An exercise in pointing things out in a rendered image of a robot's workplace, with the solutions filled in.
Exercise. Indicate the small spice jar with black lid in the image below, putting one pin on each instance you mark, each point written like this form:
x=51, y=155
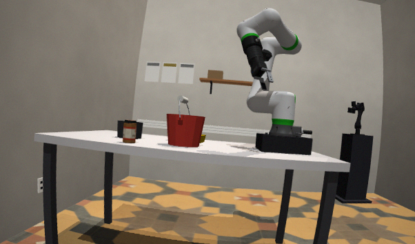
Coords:
x=129, y=131

